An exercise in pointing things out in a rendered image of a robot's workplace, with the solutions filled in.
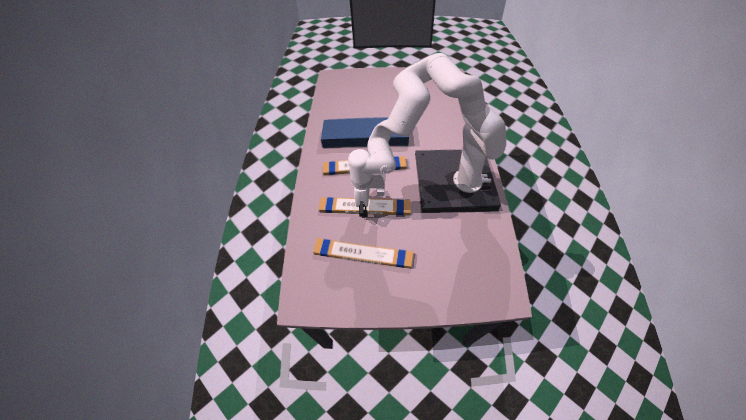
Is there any tan rectangular pack with blue bands and white label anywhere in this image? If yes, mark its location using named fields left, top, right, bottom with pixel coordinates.
left=323, top=156, right=407, bottom=176

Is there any blue rectangular block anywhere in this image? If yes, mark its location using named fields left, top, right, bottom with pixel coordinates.
left=321, top=117, right=409, bottom=148

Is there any orange box with blue bands and white label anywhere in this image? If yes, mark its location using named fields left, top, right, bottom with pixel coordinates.
left=313, top=238, right=413, bottom=269

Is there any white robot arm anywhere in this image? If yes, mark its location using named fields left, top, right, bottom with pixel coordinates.
left=348, top=53, right=506, bottom=196

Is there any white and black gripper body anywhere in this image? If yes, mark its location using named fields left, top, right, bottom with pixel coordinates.
left=352, top=185, right=370, bottom=207

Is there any orange flat pack with blue bands and white label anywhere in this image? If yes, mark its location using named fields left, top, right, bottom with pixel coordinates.
left=319, top=197, right=410, bottom=216

